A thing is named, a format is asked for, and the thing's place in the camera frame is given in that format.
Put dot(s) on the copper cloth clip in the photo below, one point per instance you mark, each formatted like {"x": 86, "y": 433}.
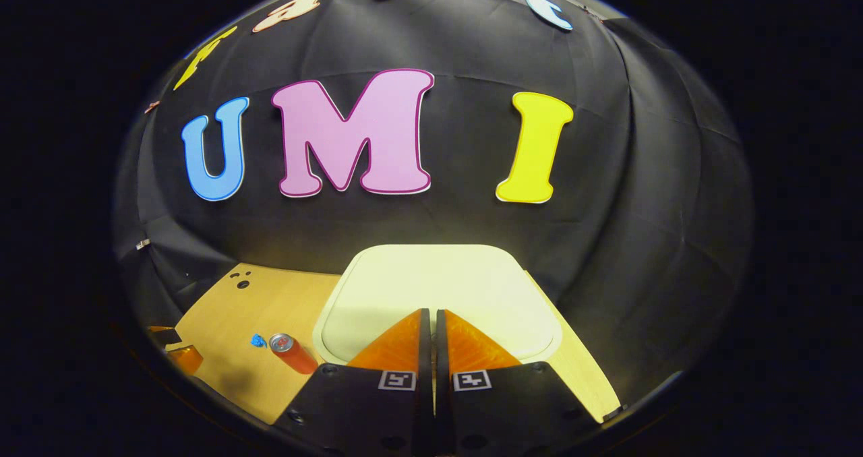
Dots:
{"x": 152, "y": 106}

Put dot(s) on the red pop can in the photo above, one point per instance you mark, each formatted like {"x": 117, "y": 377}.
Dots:
{"x": 293, "y": 354}

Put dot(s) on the white desktop garbage bin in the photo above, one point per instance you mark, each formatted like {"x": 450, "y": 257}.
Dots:
{"x": 431, "y": 282}

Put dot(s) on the blue paper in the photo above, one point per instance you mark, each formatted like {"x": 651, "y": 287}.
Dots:
{"x": 258, "y": 340}

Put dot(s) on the wooden desktop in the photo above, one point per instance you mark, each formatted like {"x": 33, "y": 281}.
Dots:
{"x": 270, "y": 302}

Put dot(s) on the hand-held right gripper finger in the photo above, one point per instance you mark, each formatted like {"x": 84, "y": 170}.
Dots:
{"x": 441, "y": 376}
{"x": 425, "y": 376}

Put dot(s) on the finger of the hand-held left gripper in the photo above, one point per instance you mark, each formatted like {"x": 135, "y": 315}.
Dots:
{"x": 162, "y": 336}
{"x": 187, "y": 360}

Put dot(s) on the black backdrop cloth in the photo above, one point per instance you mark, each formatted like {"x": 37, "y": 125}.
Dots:
{"x": 438, "y": 221}

